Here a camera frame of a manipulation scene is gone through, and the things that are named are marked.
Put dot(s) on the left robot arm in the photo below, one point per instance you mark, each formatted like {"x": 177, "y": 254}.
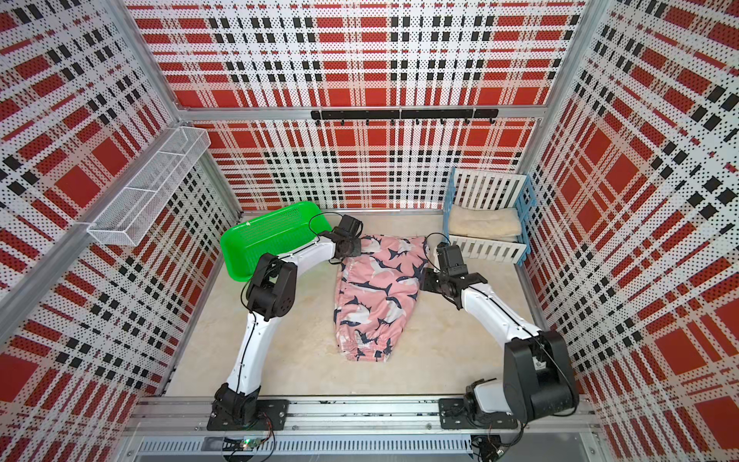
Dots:
{"x": 269, "y": 254}

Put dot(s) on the black wall hook rail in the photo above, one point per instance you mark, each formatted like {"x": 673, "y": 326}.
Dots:
{"x": 398, "y": 114}

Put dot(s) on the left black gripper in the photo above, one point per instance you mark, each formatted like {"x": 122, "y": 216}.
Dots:
{"x": 358, "y": 247}

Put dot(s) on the pink shark print shorts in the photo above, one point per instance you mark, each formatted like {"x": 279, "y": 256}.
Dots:
{"x": 376, "y": 295}

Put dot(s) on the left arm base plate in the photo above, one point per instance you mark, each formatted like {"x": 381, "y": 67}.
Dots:
{"x": 261, "y": 415}

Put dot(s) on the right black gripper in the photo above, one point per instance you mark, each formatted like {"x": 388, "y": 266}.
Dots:
{"x": 425, "y": 283}

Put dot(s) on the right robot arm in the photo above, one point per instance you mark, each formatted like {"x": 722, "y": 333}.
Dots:
{"x": 537, "y": 379}

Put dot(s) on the green plastic basket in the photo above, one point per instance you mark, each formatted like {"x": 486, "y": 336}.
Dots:
{"x": 277, "y": 232}

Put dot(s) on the blue white slatted crate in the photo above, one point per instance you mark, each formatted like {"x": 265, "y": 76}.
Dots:
{"x": 489, "y": 190}

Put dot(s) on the white wire mesh shelf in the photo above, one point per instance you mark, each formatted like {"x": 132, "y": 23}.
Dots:
{"x": 130, "y": 214}

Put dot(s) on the beige folded towel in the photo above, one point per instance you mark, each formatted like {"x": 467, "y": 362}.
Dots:
{"x": 485, "y": 224}

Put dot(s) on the green circuit board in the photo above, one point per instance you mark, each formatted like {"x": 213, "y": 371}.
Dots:
{"x": 241, "y": 444}

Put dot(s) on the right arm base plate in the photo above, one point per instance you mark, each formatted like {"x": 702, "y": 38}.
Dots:
{"x": 459, "y": 413}

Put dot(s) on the aluminium front rail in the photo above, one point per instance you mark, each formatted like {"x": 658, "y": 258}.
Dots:
{"x": 329, "y": 415}

